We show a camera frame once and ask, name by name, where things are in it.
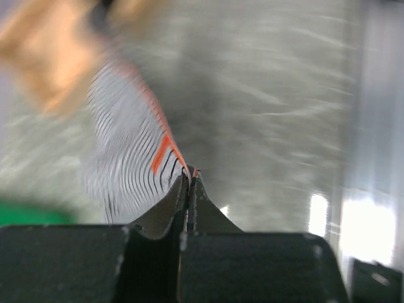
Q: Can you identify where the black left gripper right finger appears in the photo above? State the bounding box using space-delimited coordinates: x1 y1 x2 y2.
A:
188 177 243 233

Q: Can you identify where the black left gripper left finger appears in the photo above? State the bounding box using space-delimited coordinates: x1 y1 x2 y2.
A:
128 173 187 240

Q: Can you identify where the striped grey boxer underwear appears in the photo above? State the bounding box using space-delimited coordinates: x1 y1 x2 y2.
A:
83 59 190 224

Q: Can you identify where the green plastic tray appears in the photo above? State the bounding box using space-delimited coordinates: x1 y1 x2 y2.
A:
1 199 76 225

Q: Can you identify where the wooden clothes rack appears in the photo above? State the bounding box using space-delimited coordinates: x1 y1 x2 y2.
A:
1 1 161 116

